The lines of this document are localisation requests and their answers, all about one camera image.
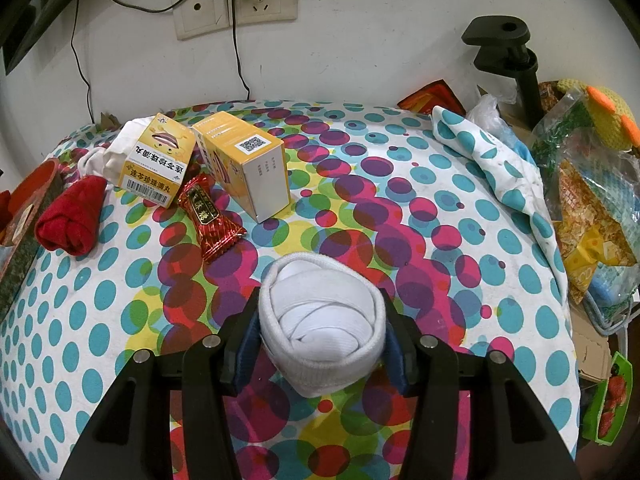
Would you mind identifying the black clamp stand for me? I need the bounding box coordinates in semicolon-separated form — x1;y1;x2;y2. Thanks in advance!
461;16;543;128

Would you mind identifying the polka dot tablecloth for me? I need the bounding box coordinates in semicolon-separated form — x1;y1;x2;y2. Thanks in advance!
0;100;583;480

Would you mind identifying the black monitor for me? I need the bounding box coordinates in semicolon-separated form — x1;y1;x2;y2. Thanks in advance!
0;0;118;77

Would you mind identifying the thin black wall cable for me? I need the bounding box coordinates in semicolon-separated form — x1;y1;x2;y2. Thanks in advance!
70;0;96;126

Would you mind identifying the smooth white sock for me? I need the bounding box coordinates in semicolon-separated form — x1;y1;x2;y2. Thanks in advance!
257;254;387;400

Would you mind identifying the small red rolled sock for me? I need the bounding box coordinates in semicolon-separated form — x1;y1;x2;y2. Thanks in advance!
35;175;108;256

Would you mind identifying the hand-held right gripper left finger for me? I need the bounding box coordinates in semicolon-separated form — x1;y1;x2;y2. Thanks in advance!
59;300;263;480

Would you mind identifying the white wall power socket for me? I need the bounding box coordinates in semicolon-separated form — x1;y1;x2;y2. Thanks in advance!
229;0;299;25

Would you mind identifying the yellow box with barcode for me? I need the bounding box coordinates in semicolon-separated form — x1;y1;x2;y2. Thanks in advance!
119;112;196;209

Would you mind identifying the clear green printed bag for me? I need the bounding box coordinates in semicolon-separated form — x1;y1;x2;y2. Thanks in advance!
530;87;640;221

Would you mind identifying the red round tray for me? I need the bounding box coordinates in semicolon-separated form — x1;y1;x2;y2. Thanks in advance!
0;157;63;311

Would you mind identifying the red wrapped candy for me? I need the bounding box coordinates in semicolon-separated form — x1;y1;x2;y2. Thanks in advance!
177;172;248;264

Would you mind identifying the wall plate with round hole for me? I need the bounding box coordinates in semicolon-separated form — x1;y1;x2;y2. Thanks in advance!
173;0;232;41

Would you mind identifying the yellow and white box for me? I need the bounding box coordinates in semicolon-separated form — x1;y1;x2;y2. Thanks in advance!
192;112;291;224

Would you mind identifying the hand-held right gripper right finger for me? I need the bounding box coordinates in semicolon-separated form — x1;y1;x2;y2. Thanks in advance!
377;287;583;480

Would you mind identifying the black adapter cable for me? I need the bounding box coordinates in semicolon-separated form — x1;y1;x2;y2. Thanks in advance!
230;0;251;103

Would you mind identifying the blue plastic packet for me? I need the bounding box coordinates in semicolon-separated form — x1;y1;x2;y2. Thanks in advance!
587;260;640;336

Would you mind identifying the yellow knitted toy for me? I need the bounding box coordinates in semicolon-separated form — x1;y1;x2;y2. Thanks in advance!
555;77;640;153

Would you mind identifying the white plastic bag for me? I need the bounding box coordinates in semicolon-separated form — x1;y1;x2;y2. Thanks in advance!
465;87;518;133

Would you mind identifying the fluffy white sock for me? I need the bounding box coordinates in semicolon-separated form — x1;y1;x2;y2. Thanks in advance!
77;116;151;191

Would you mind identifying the brown cardboard box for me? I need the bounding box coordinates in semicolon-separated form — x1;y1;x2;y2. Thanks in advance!
567;300;613;381

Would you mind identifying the red and yellow packet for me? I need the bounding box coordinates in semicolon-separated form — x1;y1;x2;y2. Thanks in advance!
397;79;466;116

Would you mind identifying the green strawberry packet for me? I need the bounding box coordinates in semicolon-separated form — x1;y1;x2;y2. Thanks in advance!
582;352;633;446

